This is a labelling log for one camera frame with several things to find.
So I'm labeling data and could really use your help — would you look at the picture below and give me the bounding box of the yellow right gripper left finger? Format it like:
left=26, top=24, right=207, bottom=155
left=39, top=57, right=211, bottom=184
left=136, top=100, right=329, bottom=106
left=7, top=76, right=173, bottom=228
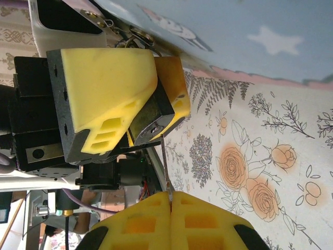
left=78, top=191, right=173, bottom=250

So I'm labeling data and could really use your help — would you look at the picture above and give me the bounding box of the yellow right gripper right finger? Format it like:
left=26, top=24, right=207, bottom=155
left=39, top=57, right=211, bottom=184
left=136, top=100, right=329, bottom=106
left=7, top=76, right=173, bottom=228
left=172, top=191, right=271, bottom=250

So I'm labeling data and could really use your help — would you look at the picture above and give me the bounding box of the thin metal rod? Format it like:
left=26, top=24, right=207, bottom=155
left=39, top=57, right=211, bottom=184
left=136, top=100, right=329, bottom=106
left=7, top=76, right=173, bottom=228
left=159, top=133, right=174, bottom=203

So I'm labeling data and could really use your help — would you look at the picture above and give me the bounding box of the floral print tablecloth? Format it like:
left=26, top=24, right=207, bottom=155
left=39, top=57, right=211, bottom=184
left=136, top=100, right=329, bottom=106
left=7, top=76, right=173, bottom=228
left=163, top=67, right=333, bottom=250

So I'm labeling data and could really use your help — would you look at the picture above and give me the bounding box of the grey metal stand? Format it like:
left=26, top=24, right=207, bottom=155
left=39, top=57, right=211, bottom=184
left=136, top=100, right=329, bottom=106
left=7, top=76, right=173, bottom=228
left=25, top=190, right=50, bottom=250

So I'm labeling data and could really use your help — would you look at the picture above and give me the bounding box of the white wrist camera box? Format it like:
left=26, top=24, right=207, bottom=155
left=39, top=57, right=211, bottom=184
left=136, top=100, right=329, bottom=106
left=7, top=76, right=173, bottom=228
left=28, top=0, right=109, bottom=59

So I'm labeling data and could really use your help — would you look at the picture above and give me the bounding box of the purple cable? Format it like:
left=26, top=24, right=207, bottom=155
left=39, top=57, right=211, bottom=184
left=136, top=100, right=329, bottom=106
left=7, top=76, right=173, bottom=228
left=61, top=189, right=118, bottom=216

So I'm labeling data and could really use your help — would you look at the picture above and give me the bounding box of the aluminium table frame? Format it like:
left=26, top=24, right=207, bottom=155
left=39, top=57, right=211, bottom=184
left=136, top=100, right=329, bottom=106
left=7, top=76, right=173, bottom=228
left=145, top=148, right=170, bottom=195

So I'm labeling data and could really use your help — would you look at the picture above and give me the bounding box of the black cable with gold connector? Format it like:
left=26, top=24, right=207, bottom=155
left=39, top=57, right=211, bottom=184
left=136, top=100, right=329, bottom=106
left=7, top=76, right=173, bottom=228
left=61, top=209, right=75, bottom=250

